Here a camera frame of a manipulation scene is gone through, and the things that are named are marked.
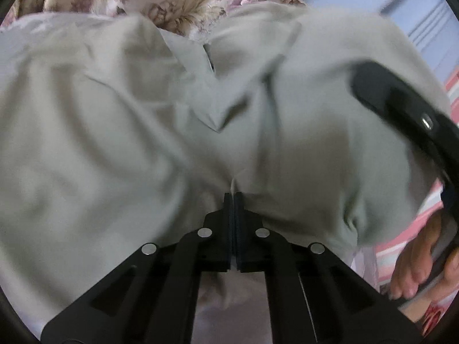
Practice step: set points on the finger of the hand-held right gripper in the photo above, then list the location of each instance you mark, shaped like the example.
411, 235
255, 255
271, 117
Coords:
398, 104

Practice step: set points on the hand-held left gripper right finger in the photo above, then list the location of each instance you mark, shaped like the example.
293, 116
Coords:
251, 243

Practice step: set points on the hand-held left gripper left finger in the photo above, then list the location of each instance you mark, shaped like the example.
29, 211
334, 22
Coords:
215, 243

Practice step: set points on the pale green garment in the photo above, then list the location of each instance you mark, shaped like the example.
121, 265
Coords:
125, 132

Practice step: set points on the person's right hand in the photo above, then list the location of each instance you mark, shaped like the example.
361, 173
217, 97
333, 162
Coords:
412, 265

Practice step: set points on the pink striped blanket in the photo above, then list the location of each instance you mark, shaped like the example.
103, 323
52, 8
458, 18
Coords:
392, 254

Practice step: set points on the red patterned cloth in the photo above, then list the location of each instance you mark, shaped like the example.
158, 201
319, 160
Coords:
434, 316

